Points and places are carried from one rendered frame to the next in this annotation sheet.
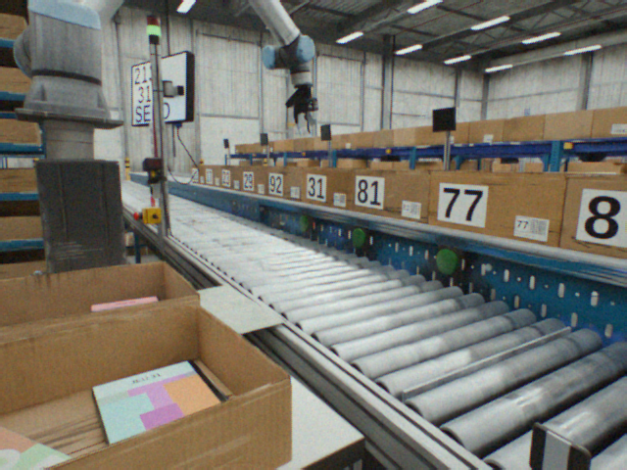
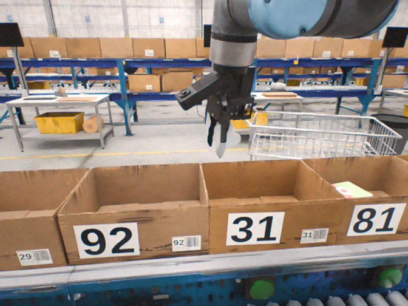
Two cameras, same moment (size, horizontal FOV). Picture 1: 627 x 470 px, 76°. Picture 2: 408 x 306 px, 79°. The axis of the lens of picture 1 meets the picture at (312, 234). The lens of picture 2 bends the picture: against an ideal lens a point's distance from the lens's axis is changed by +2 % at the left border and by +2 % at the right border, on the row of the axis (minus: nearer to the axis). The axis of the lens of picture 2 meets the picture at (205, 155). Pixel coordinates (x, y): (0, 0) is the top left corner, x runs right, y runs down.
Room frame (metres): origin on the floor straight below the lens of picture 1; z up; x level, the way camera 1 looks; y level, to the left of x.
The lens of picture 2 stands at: (1.66, 0.56, 1.42)
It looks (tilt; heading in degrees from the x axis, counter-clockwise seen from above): 22 degrees down; 295
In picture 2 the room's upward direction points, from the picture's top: straight up
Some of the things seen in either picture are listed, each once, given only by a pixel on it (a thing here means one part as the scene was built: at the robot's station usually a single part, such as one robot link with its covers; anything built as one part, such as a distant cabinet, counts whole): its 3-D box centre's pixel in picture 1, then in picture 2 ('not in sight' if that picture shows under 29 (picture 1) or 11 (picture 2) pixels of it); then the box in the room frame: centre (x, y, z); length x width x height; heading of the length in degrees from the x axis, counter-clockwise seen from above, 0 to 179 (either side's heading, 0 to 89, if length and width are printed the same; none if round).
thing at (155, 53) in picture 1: (160, 154); not in sight; (1.78, 0.67, 1.11); 0.12 x 0.05 x 0.88; 31
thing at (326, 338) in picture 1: (407, 320); not in sight; (0.85, -0.21, 0.72); 0.52 x 0.05 x 0.05; 121
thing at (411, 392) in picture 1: (498, 377); not in sight; (0.66, -0.33, 0.70); 0.46 x 0.01 x 0.09; 121
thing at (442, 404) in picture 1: (516, 372); not in sight; (0.63, -0.35, 0.72); 0.52 x 0.05 x 0.05; 121
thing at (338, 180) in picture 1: (351, 187); (260, 200); (1.80, -0.17, 0.96); 0.39 x 0.29 x 0.17; 31
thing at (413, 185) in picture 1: (415, 193); (367, 194); (1.46, -0.37, 0.96); 0.39 x 0.29 x 0.17; 31
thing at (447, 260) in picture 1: (446, 261); not in sight; (1.06, -0.36, 0.81); 0.07 x 0.01 x 0.07; 31
